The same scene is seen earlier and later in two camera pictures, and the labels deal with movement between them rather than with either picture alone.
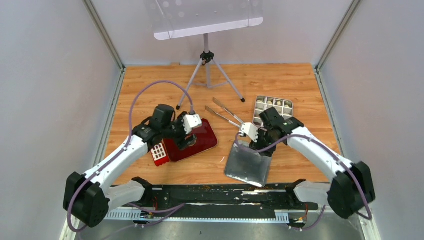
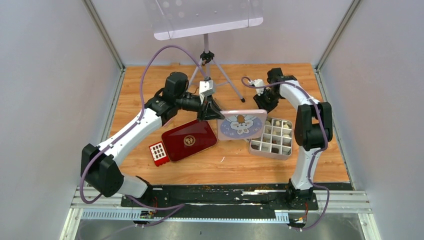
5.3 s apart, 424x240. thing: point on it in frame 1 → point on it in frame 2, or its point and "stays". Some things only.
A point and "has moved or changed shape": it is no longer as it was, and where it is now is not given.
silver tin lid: (247, 165) → (243, 124)
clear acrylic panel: (170, 18) stays
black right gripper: (260, 145) → (267, 100)
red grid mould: (159, 154) stays
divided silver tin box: (285, 107) has moved or changed shape
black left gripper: (185, 139) → (205, 108)
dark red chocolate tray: (206, 136) stays
